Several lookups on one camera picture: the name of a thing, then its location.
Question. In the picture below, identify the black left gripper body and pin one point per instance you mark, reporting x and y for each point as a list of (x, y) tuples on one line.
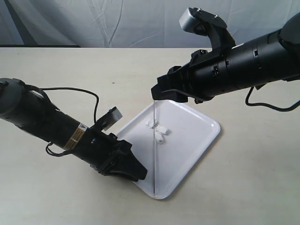
[(104, 153)]

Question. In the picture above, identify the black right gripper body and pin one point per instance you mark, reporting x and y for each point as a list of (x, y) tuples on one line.
[(201, 79)]

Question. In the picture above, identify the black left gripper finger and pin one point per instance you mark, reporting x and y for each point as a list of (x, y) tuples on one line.
[(120, 175), (128, 164)]

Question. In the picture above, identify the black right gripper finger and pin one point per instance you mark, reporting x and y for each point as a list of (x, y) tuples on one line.
[(157, 89), (174, 96)]

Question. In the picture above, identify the thin metal skewer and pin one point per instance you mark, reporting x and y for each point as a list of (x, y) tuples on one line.
[(154, 148)]

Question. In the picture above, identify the white foam piece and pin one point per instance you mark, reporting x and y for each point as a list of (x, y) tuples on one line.
[(151, 123), (159, 138), (163, 130)]

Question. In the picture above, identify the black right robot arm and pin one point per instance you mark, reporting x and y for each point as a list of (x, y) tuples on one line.
[(230, 67)]

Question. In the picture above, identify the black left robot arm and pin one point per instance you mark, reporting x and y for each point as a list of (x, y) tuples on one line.
[(30, 109)]

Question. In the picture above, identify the white plastic tray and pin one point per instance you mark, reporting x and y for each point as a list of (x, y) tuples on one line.
[(191, 133)]

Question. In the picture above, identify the white backdrop curtain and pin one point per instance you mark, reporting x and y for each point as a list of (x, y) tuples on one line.
[(133, 23)]

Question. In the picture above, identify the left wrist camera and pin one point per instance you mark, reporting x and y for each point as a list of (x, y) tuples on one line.
[(107, 120)]

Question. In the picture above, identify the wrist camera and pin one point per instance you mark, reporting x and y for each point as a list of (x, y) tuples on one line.
[(107, 120), (202, 23)]

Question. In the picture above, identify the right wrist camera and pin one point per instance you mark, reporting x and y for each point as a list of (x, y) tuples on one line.
[(202, 23)]

